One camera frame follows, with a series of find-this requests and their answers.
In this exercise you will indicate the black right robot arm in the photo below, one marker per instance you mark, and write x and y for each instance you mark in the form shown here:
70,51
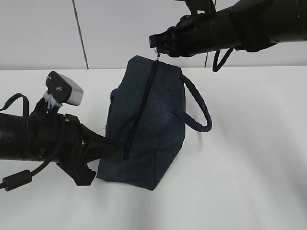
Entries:
250,25

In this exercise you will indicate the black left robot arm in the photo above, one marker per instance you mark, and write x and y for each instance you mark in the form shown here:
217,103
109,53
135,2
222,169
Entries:
14,146

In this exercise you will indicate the dark blue lunch bag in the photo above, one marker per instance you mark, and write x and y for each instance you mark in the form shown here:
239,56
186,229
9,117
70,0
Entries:
147,117

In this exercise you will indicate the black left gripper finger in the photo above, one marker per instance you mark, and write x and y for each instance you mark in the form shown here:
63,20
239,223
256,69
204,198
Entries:
79,171
104,148

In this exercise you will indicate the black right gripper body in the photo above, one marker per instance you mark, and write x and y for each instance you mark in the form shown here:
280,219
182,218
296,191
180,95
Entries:
189,36

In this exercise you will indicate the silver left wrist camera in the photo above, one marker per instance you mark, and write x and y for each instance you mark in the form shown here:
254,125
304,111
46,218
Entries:
64,89

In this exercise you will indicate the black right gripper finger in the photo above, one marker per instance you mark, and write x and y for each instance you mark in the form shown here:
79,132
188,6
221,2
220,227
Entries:
163,43

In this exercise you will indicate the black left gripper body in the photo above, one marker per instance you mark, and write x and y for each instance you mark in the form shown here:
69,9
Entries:
62,139

